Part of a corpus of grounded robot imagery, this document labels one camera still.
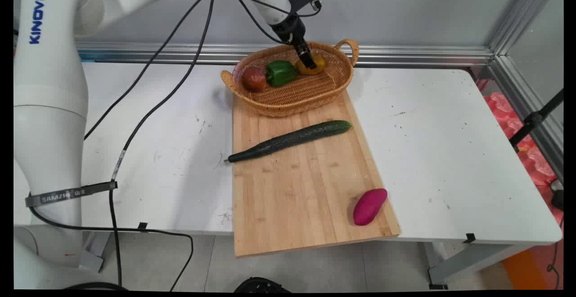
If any purple sweet potato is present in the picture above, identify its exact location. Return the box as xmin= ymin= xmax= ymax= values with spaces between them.
xmin=353 ymin=188 xmax=388 ymax=226

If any thin black cable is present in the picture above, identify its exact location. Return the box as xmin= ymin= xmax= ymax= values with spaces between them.
xmin=84 ymin=0 xmax=323 ymax=141

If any black floor cable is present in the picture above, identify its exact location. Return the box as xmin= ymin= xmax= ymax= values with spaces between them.
xmin=28 ymin=193 xmax=195 ymax=291

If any long dark green cucumber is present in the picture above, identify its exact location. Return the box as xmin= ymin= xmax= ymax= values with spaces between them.
xmin=224 ymin=120 xmax=352 ymax=163

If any orange box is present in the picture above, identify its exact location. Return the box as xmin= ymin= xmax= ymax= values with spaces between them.
xmin=502 ymin=248 xmax=552 ymax=290

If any aluminium frame post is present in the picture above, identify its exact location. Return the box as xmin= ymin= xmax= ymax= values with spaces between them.
xmin=489 ymin=0 xmax=562 ymax=57

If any black round object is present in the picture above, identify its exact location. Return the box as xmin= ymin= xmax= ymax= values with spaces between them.
xmin=234 ymin=277 xmax=291 ymax=293

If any grey table leg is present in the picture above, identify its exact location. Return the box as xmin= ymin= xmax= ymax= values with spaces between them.
xmin=423 ymin=242 xmax=536 ymax=289
xmin=81 ymin=231 xmax=112 ymax=273

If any green bell pepper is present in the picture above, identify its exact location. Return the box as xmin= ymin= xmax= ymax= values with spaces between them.
xmin=265 ymin=60 xmax=297 ymax=87

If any long aluminium frame rail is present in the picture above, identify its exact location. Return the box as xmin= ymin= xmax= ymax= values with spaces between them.
xmin=74 ymin=41 xmax=495 ymax=68

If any pink red foam packing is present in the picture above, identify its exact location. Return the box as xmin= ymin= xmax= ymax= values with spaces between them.
xmin=482 ymin=92 xmax=558 ymax=187

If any red tomato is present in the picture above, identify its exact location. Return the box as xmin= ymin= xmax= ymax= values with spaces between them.
xmin=242 ymin=66 xmax=267 ymax=93

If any thin black wire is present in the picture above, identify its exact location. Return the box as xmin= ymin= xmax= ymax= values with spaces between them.
xmin=546 ymin=216 xmax=564 ymax=288

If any yellow orange bell pepper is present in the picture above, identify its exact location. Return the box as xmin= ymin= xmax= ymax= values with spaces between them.
xmin=295 ymin=54 xmax=326 ymax=76

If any black cable with white label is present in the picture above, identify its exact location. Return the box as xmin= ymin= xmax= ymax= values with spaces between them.
xmin=108 ymin=0 xmax=293 ymax=288

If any grey SAMZHE velcro strap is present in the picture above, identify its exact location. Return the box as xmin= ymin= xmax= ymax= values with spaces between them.
xmin=25 ymin=181 xmax=118 ymax=208

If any woven wicker basket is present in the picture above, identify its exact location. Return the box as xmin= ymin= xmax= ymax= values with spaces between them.
xmin=220 ymin=39 xmax=360 ymax=118

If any wooden cutting board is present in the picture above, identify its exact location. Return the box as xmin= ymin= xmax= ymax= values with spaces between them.
xmin=232 ymin=89 xmax=401 ymax=258

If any short aluminium frame rail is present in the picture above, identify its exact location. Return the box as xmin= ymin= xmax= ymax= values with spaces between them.
xmin=488 ymin=55 xmax=564 ymax=183

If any black tripod stand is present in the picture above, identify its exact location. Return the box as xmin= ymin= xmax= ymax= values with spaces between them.
xmin=508 ymin=89 xmax=564 ymax=153

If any small black device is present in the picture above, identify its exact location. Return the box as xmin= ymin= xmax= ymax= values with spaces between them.
xmin=550 ymin=179 xmax=564 ymax=211

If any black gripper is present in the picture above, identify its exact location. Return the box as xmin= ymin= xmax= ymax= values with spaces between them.
xmin=269 ymin=14 xmax=317 ymax=69

